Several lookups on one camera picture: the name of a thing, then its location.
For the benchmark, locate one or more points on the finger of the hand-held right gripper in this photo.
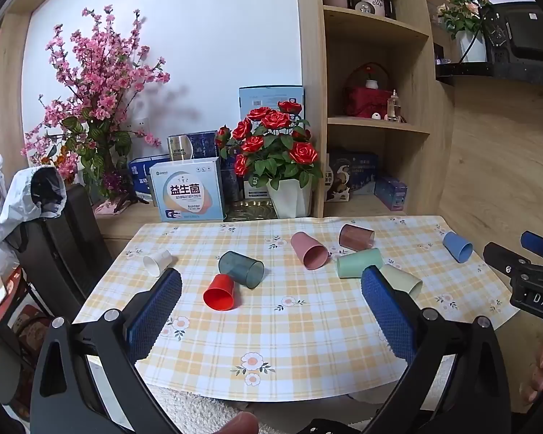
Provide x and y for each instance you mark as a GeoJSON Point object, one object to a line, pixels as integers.
{"type": "Point", "coordinates": [538, 242]}
{"type": "Point", "coordinates": [502, 255]}

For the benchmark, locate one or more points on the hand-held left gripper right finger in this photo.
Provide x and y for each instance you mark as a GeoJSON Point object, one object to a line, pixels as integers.
{"type": "Point", "coordinates": [389, 314]}

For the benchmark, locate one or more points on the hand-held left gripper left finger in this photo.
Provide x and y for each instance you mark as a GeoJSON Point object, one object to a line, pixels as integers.
{"type": "Point", "coordinates": [156, 312]}

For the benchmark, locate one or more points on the pale green cup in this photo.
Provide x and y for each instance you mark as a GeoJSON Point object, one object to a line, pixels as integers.
{"type": "Point", "coordinates": [405, 282]}

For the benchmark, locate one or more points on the blue cup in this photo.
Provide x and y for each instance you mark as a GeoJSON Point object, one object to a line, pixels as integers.
{"type": "Point", "coordinates": [458, 246]}

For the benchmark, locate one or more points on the white cup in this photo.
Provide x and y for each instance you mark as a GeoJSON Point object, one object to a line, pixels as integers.
{"type": "Point", "coordinates": [158, 262]}

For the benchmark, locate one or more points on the red cup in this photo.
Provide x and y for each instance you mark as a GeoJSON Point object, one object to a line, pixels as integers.
{"type": "Point", "coordinates": [220, 294]}

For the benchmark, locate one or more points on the brown translucent cup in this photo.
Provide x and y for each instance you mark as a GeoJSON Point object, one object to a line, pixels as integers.
{"type": "Point", "coordinates": [356, 237]}

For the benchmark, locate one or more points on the dark teal translucent cup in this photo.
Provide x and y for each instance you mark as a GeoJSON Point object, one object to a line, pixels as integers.
{"type": "Point", "coordinates": [242, 269]}

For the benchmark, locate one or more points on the pink cup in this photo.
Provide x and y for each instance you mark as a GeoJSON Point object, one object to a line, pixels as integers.
{"type": "Point", "coordinates": [310, 249]}

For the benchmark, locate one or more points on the person's left hand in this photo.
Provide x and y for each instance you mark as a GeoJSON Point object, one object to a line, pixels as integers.
{"type": "Point", "coordinates": [237, 424]}

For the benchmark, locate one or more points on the yellow checkered floral tablecloth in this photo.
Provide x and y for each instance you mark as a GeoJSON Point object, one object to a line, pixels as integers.
{"type": "Point", "coordinates": [298, 325]}

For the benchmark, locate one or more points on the white fluffy rug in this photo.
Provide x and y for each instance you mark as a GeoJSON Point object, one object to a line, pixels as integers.
{"type": "Point", "coordinates": [190, 411]}

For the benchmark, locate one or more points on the black chair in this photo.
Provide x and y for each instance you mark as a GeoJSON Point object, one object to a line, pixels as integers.
{"type": "Point", "coordinates": [68, 248]}

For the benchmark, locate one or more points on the white box with pastel label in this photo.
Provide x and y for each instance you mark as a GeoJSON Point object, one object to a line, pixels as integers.
{"type": "Point", "coordinates": [185, 194]}

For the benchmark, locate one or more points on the purple blue box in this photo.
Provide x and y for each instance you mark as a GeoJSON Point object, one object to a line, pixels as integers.
{"type": "Point", "coordinates": [390, 192]}

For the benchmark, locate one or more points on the gold tray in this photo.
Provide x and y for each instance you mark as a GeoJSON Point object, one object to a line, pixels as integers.
{"type": "Point", "coordinates": [249, 210]}

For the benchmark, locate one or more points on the brown and white carton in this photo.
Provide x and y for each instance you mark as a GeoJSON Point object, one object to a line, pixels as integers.
{"type": "Point", "coordinates": [332, 187]}

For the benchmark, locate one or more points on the blue and white carton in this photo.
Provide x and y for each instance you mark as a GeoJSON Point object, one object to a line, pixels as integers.
{"type": "Point", "coordinates": [140, 174]}

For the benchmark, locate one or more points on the dark blue night-sky box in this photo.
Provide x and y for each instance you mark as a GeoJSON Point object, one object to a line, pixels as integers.
{"type": "Point", "coordinates": [355, 172]}

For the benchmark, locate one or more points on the grey jacket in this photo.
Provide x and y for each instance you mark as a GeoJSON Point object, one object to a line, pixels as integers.
{"type": "Point", "coordinates": [27, 199]}

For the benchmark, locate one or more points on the dark blue patterned box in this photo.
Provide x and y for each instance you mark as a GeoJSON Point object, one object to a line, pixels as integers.
{"type": "Point", "coordinates": [206, 144]}

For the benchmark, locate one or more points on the small glass bottle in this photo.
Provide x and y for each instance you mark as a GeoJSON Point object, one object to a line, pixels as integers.
{"type": "Point", "coordinates": [393, 107]}

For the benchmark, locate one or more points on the red roses in white pot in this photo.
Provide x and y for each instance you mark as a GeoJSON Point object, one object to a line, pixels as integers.
{"type": "Point", "coordinates": [276, 153]}

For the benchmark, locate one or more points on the black monitor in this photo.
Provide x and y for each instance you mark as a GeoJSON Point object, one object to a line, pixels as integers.
{"type": "Point", "coordinates": [520, 40]}

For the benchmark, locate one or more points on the red basket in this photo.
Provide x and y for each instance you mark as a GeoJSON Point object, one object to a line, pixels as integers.
{"type": "Point", "coordinates": [366, 97]}

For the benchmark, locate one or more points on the pink blossom plant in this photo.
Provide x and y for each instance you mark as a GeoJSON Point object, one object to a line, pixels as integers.
{"type": "Point", "coordinates": [95, 99]}

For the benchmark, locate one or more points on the wooden shelf unit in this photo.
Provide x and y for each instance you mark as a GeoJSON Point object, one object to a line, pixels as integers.
{"type": "Point", "coordinates": [310, 99]}

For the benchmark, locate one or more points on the pink roses in white pot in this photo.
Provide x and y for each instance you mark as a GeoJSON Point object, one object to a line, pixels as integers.
{"type": "Point", "coordinates": [466, 18]}

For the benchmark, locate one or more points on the tall light blue box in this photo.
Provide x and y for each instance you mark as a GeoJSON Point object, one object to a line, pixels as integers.
{"type": "Point", "coordinates": [267, 97]}

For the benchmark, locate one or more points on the white wall socket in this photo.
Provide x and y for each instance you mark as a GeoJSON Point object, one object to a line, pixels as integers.
{"type": "Point", "coordinates": [140, 122]}

